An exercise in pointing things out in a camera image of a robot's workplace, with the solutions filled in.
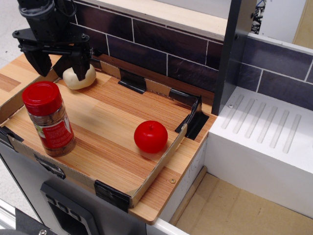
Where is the red lidded basil spice bottle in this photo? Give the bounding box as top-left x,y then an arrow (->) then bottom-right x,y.
22,81 -> 76,157

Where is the cardboard fence with black tape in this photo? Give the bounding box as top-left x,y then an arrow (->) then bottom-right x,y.
0,56 -> 215,221

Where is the white sink drainboard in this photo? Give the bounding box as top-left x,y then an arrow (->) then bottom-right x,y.
204,87 -> 313,217

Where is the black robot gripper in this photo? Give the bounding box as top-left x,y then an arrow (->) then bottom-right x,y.
13,0 -> 91,81

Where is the wooden ledge shelf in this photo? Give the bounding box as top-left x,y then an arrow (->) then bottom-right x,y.
82,0 -> 227,41

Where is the dark grey vertical post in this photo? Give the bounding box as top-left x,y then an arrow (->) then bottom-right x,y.
212,0 -> 256,116

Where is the red toy apple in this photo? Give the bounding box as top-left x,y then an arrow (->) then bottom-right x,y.
134,120 -> 168,153

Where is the black oven control panel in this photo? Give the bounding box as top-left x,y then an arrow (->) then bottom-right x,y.
41,183 -> 99,235

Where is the cream toy garlic bulb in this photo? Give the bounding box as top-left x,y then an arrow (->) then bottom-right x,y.
63,65 -> 96,90

